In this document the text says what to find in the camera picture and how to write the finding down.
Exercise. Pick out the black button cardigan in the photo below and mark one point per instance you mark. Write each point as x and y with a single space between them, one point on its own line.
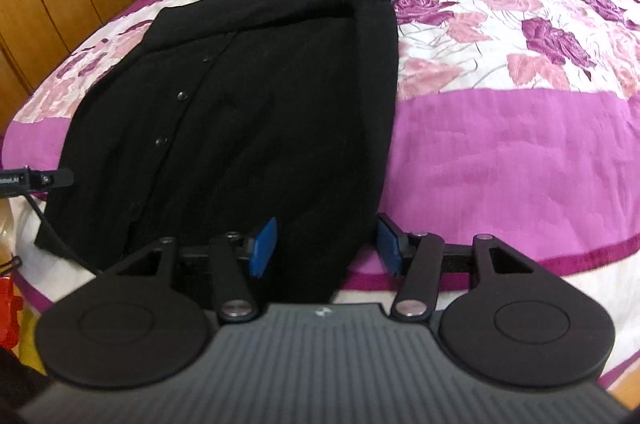
240 114

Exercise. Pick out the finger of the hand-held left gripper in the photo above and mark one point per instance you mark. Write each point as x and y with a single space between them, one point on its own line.
52 178

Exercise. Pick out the purple floral bedspread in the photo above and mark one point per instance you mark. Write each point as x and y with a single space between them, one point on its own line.
500 129

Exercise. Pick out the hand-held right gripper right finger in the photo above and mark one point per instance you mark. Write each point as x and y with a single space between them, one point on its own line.
389 246

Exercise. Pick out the red plastic object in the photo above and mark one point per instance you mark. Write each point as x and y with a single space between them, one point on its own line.
7 311

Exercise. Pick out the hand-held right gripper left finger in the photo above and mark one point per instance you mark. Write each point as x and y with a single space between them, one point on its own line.
265 249

